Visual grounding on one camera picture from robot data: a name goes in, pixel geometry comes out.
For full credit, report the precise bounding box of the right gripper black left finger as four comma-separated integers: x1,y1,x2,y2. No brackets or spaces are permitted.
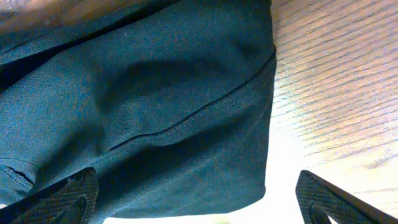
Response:
1,167,99,224

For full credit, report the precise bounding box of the black leggings red grey waistband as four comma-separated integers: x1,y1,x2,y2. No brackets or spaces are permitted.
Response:
1,0,276,223

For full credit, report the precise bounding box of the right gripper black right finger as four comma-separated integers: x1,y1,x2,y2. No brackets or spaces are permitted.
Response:
295,170,397,224

